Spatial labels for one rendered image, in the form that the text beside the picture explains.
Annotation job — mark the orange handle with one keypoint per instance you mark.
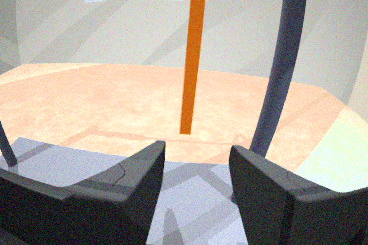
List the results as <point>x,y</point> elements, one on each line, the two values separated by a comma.
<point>192,61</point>

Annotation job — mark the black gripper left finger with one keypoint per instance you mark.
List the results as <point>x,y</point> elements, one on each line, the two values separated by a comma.
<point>114,207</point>

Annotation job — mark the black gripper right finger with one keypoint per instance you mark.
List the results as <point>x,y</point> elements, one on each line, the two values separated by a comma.
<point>278,207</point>

